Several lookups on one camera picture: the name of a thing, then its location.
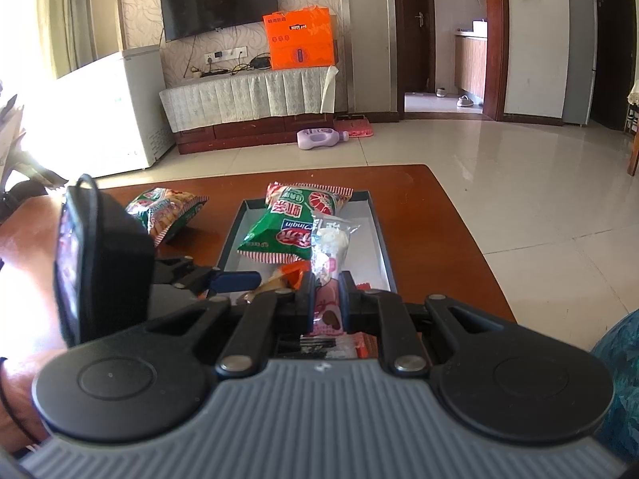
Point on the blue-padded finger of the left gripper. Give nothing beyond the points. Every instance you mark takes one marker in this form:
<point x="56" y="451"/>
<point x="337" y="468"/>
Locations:
<point x="223" y="282"/>

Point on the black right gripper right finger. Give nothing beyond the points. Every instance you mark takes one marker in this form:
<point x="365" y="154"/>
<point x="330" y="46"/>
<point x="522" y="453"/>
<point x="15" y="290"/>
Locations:
<point x="384" y="315"/>

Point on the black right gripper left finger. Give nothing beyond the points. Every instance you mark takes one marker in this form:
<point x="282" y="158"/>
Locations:
<point x="282" y="312"/>

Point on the orange snack packet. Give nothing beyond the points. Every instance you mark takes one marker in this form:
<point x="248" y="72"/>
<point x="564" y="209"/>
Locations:
<point x="286" y="276"/>

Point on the green shrimp chips bag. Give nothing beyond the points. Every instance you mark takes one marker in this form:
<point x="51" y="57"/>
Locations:
<point x="163" y="212"/>
<point x="283" y="233"/>

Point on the pink white snack packet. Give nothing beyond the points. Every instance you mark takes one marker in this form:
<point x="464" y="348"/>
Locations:
<point x="328" y="339"/>

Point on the left hand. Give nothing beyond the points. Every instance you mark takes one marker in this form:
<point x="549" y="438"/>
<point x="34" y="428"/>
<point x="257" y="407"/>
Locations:
<point x="30" y="335"/>

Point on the grey shallow tray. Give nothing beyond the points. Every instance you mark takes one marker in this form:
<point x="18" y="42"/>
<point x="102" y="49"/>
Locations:
<point x="367" y="259"/>

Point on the green shrimp chips bag in tray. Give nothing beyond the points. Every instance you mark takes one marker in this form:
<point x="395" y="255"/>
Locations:
<point x="283" y="233"/>

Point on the dark red TV cabinet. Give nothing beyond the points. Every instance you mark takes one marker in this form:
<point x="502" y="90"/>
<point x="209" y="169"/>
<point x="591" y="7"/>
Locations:
<point x="266" y="131"/>

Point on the purple detergent bottle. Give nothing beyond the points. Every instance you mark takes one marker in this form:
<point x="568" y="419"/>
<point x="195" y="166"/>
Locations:
<point x="308" y="139"/>

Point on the white chest freezer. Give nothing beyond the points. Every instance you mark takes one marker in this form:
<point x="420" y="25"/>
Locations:
<point x="106" y="117"/>

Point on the white lace table cloth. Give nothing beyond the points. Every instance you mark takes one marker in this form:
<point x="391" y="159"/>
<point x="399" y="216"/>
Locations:
<point x="250" y="95"/>

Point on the stack of papers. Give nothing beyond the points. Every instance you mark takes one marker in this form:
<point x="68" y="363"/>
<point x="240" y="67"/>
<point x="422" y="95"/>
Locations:
<point x="15" y="161"/>

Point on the black router box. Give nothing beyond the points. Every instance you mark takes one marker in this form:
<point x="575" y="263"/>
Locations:
<point x="262" y="61"/>

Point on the grey slipper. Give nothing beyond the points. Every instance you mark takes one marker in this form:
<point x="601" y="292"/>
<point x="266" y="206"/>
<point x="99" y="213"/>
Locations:
<point x="465" y="102"/>

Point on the orange gift box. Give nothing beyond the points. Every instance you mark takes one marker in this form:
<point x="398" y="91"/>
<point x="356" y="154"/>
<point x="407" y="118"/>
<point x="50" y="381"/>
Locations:
<point x="300" y="39"/>

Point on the teal patterned cloth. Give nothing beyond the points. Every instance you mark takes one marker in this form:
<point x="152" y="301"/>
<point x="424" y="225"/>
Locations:
<point x="618" y="350"/>

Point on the wooden kitchen counter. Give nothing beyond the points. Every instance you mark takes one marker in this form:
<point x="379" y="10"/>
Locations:
<point x="470" y="65"/>

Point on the lace covered dining table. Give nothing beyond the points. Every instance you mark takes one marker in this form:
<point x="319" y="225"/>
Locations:
<point x="632" y="126"/>

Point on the dark wooden door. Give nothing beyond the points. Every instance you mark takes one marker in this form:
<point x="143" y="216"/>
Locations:
<point x="419" y="45"/>

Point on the white wall power strip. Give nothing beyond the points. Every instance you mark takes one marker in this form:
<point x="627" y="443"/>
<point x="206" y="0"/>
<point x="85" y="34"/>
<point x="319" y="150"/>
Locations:
<point x="227" y="55"/>

